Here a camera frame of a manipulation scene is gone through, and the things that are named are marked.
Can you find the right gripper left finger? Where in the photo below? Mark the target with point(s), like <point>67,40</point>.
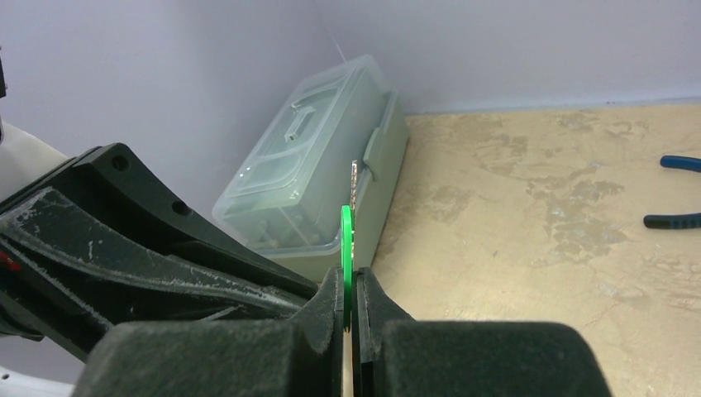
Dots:
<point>299,356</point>

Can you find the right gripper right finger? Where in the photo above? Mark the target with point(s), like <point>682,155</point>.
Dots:
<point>397,355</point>

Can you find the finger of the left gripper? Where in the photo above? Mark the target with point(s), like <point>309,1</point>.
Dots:
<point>115,192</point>
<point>69,277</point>

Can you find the green tagged key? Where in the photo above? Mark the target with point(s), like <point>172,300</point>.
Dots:
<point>347,242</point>

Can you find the translucent plastic storage box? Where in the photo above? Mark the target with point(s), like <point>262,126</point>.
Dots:
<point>339,139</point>

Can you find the blue handled pliers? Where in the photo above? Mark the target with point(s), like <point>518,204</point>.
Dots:
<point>675,221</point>

